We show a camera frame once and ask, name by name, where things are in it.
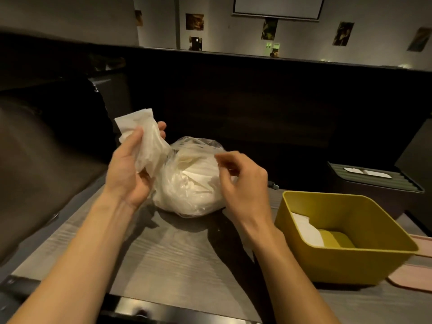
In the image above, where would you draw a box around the person's right hand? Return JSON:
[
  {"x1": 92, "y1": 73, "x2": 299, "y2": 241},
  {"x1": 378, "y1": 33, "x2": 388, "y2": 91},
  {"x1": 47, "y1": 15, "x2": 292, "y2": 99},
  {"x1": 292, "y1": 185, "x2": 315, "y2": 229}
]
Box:
[{"x1": 215, "y1": 151, "x2": 270, "y2": 233}]

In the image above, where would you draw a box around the person's left hand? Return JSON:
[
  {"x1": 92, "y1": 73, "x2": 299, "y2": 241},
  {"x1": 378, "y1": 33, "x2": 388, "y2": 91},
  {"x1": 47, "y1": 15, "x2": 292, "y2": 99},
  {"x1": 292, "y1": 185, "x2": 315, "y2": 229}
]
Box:
[{"x1": 102, "y1": 121, "x2": 167, "y2": 209}]

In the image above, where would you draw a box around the white paper napkin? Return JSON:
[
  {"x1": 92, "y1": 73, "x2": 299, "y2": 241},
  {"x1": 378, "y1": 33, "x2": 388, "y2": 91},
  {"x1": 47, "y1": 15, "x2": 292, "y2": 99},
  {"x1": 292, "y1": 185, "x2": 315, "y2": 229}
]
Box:
[{"x1": 114, "y1": 108, "x2": 171, "y2": 179}]

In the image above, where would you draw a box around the person's left forearm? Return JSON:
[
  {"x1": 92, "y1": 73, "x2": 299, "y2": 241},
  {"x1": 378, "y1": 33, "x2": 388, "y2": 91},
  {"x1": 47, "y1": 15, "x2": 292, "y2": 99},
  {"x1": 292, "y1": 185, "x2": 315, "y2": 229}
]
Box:
[{"x1": 7, "y1": 192, "x2": 135, "y2": 324}]

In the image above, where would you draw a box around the person's right forearm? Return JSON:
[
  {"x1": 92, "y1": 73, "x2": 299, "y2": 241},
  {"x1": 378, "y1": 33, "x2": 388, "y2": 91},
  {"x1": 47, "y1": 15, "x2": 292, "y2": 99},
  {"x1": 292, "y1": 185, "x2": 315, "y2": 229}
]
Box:
[{"x1": 241, "y1": 217, "x2": 341, "y2": 324}]

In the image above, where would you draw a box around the clear plastic bag of napkins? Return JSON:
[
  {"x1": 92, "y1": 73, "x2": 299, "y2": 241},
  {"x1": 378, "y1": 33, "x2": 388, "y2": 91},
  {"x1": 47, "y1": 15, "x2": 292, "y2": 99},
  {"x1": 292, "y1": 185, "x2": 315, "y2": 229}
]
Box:
[{"x1": 150, "y1": 136, "x2": 238, "y2": 218}]

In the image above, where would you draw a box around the dark booth partition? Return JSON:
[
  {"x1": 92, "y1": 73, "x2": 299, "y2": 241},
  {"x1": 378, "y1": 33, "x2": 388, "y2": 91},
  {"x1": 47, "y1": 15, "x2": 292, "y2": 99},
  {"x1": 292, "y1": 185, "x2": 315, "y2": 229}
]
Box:
[{"x1": 0, "y1": 30, "x2": 432, "y2": 193}]

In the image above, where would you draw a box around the white napkin in box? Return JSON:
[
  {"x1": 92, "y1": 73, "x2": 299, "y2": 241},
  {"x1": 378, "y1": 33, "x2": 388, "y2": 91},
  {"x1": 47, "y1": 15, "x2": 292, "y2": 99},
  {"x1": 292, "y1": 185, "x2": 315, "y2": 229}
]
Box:
[{"x1": 291, "y1": 212, "x2": 325, "y2": 248}]

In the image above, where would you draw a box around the brown seat back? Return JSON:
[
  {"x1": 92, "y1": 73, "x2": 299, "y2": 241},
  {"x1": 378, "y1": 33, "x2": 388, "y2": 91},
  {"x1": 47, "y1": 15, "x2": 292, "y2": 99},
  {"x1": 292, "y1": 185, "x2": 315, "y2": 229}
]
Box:
[{"x1": 0, "y1": 77, "x2": 117, "y2": 263}]

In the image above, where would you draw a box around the yellow plastic box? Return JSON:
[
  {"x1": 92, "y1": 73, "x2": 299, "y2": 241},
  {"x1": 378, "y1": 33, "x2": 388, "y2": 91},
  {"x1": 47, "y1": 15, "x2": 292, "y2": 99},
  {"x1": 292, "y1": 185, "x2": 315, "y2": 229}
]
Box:
[{"x1": 274, "y1": 190, "x2": 420, "y2": 286}]

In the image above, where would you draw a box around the dark tissue box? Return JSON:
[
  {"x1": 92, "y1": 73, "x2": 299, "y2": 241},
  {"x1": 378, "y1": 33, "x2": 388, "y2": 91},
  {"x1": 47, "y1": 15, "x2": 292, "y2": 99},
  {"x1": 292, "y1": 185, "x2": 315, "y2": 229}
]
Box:
[{"x1": 326, "y1": 161, "x2": 426, "y2": 220}]

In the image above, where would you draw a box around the white projection screen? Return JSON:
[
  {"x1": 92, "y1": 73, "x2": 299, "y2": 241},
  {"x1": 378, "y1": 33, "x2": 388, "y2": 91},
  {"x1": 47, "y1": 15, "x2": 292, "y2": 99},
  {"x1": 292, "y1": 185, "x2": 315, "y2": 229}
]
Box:
[{"x1": 232, "y1": 0, "x2": 325, "y2": 21}]

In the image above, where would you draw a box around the pink tray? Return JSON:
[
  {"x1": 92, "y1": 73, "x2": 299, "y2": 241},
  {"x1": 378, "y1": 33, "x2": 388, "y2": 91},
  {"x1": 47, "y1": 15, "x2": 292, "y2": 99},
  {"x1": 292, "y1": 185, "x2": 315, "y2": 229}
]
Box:
[{"x1": 386, "y1": 234, "x2": 432, "y2": 294}]

